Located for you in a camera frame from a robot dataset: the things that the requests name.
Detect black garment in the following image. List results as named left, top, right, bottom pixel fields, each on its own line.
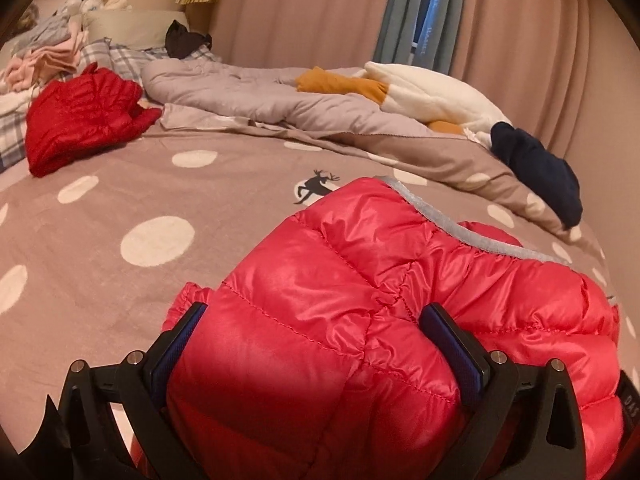
left=165, top=19, right=213, bottom=59

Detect pink-red hooded puffer jacket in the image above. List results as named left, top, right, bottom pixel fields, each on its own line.
left=162, top=176, right=626, bottom=480

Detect pink curtain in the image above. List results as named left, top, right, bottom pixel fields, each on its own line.
left=445, top=0, right=613, bottom=161
left=207, top=0, right=401, bottom=68

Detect white and orange plush garment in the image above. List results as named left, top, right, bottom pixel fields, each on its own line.
left=295, top=61, right=513, bottom=148

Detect dark red folded puffer jacket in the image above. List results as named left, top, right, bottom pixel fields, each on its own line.
left=25, top=62, right=163, bottom=178

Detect plaid pillow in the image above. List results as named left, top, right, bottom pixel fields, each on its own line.
left=0, top=40, right=223, bottom=171

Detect window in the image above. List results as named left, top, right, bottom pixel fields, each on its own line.
left=412, top=0, right=443, bottom=56

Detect navy blue garment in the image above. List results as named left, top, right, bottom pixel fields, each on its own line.
left=490, top=122, right=585, bottom=228

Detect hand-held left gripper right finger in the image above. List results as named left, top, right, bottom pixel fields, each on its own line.
left=419, top=304, right=587, bottom=480

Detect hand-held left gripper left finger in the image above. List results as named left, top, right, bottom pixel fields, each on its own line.
left=60, top=302, right=208, bottom=480

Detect grey-blue knitted garment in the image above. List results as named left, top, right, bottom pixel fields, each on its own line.
left=20, top=12, right=76, bottom=45

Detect pink folded clothes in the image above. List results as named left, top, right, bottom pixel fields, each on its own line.
left=5, top=30, right=91, bottom=88

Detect beige headboard cushion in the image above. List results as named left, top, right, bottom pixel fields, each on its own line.
left=85, top=8, right=191, bottom=51

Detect blue-grey curtain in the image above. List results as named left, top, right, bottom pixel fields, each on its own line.
left=372, top=0, right=468, bottom=78

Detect brown polka-dot bedsheet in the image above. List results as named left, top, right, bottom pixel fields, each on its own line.
left=0, top=125, right=621, bottom=480

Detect grey duvet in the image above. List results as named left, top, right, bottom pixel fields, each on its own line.
left=141, top=57, right=601, bottom=256

